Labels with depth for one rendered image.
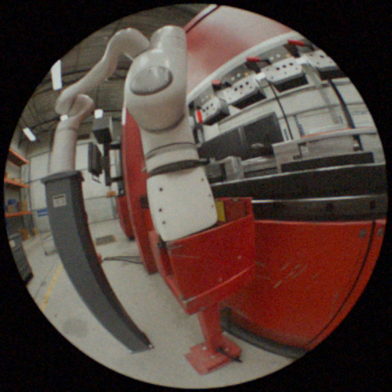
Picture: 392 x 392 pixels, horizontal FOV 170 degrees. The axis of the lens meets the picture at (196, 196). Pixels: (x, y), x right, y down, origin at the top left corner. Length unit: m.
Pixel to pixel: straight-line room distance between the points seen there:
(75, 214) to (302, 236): 0.65
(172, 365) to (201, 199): 0.89
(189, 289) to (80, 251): 0.42
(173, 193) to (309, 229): 0.28
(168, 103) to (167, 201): 0.12
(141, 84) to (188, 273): 0.24
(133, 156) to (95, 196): 6.38
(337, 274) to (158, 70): 0.48
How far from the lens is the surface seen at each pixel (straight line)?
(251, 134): 1.14
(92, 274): 0.58
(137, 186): 1.47
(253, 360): 0.90
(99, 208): 7.75
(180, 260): 0.19
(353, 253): 0.36
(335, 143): 0.44
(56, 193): 0.55
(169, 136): 0.19
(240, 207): 0.27
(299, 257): 0.37
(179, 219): 0.20
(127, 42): 0.57
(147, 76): 0.16
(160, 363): 0.95
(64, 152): 0.60
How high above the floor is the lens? 0.87
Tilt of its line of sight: 3 degrees down
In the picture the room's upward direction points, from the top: 9 degrees counter-clockwise
